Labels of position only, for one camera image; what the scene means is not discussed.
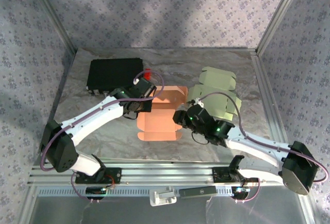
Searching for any orange paper box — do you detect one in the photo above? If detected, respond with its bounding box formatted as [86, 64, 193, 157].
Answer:
[137, 86, 188, 141]

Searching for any green paper box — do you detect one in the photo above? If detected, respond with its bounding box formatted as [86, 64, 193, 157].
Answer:
[187, 66, 243, 120]

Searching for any black ribbed carrying case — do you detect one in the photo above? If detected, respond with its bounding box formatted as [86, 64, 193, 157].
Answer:
[86, 57, 144, 97]

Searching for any dark rectangular bar device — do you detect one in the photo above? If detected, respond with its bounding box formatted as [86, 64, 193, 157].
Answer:
[179, 185, 218, 199]

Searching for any small right controller board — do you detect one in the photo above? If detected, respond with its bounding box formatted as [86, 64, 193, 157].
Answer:
[231, 186, 251, 200]

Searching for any small controller board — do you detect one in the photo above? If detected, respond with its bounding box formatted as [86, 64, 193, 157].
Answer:
[231, 186, 251, 200]
[86, 186, 108, 200]

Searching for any small left controller board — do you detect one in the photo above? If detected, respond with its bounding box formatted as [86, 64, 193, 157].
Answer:
[86, 186, 108, 200]

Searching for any grey metal base panel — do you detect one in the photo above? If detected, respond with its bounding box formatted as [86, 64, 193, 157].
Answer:
[19, 185, 317, 224]

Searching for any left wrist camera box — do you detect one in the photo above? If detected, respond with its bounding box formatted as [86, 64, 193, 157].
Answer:
[133, 77, 157, 98]

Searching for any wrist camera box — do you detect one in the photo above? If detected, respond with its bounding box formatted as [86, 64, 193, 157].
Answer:
[186, 97, 211, 132]
[133, 77, 157, 98]

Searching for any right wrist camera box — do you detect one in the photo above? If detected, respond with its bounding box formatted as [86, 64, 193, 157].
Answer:
[186, 97, 211, 132]

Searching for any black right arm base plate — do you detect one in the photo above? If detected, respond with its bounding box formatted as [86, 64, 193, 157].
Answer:
[212, 166, 260, 184]

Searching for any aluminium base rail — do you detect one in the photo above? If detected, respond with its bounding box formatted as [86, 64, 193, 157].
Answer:
[27, 158, 310, 186]

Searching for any aluminium side rail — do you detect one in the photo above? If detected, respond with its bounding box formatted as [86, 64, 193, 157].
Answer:
[251, 50, 293, 163]

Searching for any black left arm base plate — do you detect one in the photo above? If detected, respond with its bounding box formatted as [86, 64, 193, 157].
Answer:
[74, 167, 122, 185]

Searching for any grey slotted cable duct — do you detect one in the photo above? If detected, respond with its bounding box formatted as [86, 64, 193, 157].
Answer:
[36, 185, 234, 197]

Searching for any white plastic bracket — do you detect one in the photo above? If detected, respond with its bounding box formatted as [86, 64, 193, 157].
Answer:
[149, 185, 177, 206]

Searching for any aluminium frame post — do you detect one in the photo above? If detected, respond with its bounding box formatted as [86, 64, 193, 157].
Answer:
[255, 0, 306, 56]

